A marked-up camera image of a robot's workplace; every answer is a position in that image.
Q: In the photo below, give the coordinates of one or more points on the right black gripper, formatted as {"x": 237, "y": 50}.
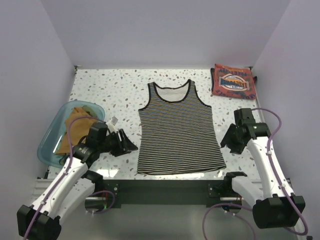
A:
{"x": 236, "y": 149}

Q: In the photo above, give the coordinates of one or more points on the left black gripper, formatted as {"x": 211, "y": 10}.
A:
{"x": 124, "y": 146}

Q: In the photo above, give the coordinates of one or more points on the red tank top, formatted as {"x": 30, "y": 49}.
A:
{"x": 233, "y": 82}

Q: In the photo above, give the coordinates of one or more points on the black white striped tank top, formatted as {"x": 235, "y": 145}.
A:
{"x": 177, "y": 133}

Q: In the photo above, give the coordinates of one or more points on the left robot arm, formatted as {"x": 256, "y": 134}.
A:
{"x": 42, "y": 220}

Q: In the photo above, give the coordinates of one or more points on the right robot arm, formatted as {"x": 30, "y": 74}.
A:
{"x": 275, "y": 205}

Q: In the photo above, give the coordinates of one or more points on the mustard yellow tank top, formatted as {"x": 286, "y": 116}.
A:
{"x": 78, "y": 129}

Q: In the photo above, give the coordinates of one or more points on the teal plastic basket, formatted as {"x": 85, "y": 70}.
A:
{"x": 54, "y": 135}

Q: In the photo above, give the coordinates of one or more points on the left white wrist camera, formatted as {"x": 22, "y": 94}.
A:
{"x": 112, "y": 124}

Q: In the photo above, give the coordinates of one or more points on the aluminium frame rail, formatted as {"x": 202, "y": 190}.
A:
{"x": 262, "y": 120}

